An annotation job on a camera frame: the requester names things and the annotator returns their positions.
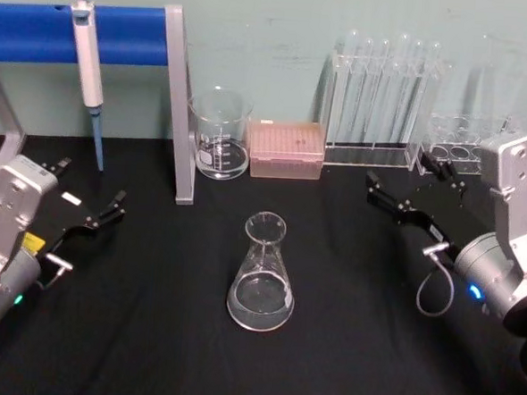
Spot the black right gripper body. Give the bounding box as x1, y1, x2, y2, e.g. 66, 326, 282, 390
392, 185, 501, 272

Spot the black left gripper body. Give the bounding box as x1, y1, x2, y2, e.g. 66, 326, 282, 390
19, 181, 105, 265

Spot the low clear holed rack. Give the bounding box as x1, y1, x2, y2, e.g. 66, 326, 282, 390
415, 109, 516, 182

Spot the tall clear test tube rack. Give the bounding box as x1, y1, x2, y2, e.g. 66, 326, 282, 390
322, 48, 453, 174

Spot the blue pipette tip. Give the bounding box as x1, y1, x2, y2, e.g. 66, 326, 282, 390
84, 105, 110, 172

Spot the clear test tube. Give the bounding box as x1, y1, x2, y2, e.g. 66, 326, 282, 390
356, 37, 377, 143
372, 38, 392, 144
406, 38, 426, 146
340, 28, 363, 139
390, 32, 413, 143

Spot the pink pipette tip box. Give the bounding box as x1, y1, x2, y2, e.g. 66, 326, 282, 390
244, 118, 328, 182

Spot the white pipette with blue cap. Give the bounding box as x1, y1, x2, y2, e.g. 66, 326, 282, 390
64, 0, 111, 111

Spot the clear glass beaker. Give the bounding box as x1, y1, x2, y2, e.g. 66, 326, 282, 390
182, 85, 256, 183

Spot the blue bar pipette stand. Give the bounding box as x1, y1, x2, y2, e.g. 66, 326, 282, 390
0, 0, 207, 212

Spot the black table cloth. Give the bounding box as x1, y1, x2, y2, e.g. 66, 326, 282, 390
0, 113, 527, 395

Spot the clear glass conical flask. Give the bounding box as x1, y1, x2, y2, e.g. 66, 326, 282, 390
224, 208, 301, 335

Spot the right gripper thin cable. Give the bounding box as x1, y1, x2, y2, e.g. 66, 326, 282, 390
414, 244, 462, 319

